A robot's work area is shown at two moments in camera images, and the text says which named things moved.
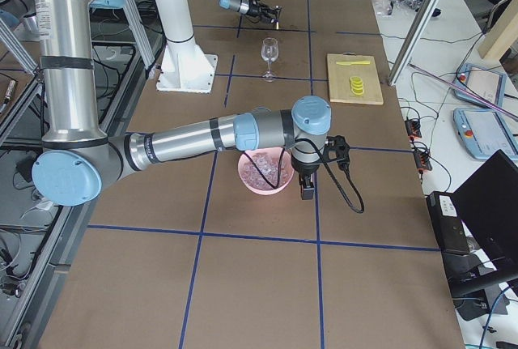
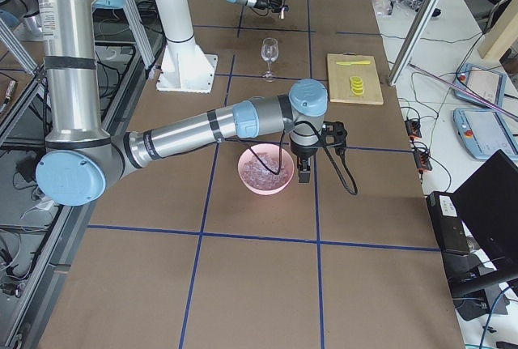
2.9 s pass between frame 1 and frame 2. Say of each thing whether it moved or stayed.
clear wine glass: stayed
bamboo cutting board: stayed
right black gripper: moved
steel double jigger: moved
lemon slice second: stayed
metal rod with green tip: stayed
